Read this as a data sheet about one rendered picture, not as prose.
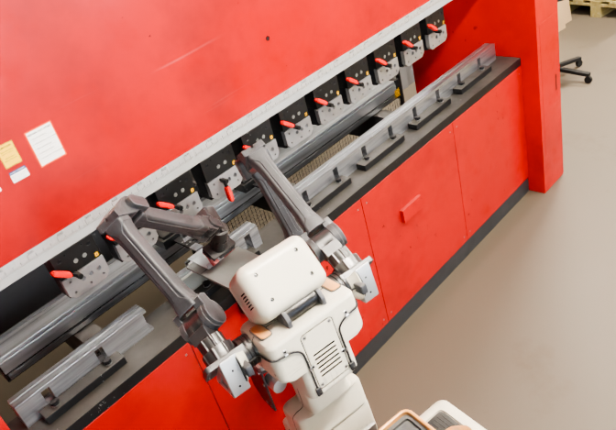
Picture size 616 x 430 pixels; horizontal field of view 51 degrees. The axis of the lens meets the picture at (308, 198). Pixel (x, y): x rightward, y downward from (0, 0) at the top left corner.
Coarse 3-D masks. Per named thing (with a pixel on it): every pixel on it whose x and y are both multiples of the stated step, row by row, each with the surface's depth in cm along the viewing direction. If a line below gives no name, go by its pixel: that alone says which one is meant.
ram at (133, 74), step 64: (0, 0) 168; (64, 0) 180; (128, 0) 193; (192, 0) 209; (256, 0) 228; (320, 0) 250; (384, 0) 277; (448, 0) 311; (0, 64) 171; (64, 64) 184; (128, 64) 198; (192, 64) 215; (256, 64) 234; (320, 64) 258; (0, 128) 175; (64, 128) 188; (128, 128) 203; (192, 128) 220; (0, 192) 179; (64, 192) 192; (0, 256) 182
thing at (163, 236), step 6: (162, 234) 251; (168, 234) 250; (174, 234) 251; (162, 240) 249; (168, 240) 249; (174, 240) 250; (180, 240) 249; (162, 246) 250; (168, 246) 250; (186, 246) 245; (192, 246) 244; (198, 246) 243
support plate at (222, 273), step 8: (240, 248) 235; (232, 256) 233; (240, 256) 231; (248, 256) 230; (256, 256) 229; (192, 264) 234; (216, 264) 231; (224, 264) 230; (232, 264) 228; (240, 264) 227; (200, 272) 229; (208, 272) 228; (216, 272) 226; (224, 272) 225; (232, 272) 224; (216, 280) 223; (224, 280) 222
